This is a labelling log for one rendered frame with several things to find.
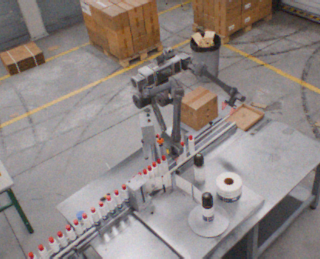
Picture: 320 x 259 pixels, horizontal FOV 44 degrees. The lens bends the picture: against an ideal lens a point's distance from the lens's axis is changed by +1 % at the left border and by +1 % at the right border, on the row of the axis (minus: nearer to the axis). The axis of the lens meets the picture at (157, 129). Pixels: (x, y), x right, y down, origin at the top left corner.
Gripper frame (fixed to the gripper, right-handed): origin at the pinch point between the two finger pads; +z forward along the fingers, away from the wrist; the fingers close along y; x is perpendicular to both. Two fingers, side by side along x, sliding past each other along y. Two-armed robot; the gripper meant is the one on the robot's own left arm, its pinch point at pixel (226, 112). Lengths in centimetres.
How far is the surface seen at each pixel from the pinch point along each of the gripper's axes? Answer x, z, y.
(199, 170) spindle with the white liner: -36, 45, 29
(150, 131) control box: -76, 31, -1
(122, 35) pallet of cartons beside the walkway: 97, 8, -311
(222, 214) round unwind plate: -33, 62, 64
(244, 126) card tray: 41.6, 9.9, -2.7
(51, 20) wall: 97, 59, -538
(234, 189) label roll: -29, 41, 60
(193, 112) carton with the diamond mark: -3.2, 17.1, -29.5
